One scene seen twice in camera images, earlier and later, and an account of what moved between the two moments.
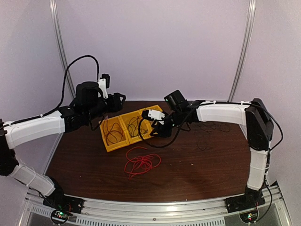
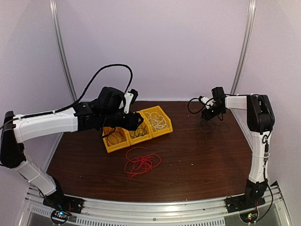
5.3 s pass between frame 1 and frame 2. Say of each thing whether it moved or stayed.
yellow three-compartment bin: stayed
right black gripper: moved
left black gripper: moved
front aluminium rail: stayed
